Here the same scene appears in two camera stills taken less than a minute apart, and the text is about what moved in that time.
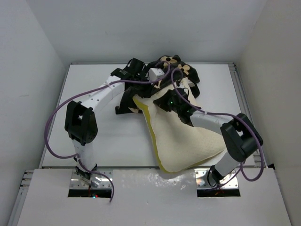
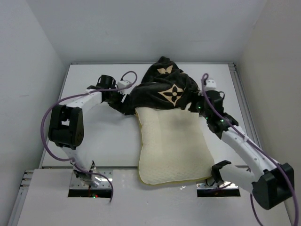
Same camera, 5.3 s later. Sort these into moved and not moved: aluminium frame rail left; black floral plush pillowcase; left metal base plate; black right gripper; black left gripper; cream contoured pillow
Moved: black left gripper; black floral plush pillowcase; cream contoured pillow; black right gripper
Not moved: aluminium frame rail left; left metal base plate
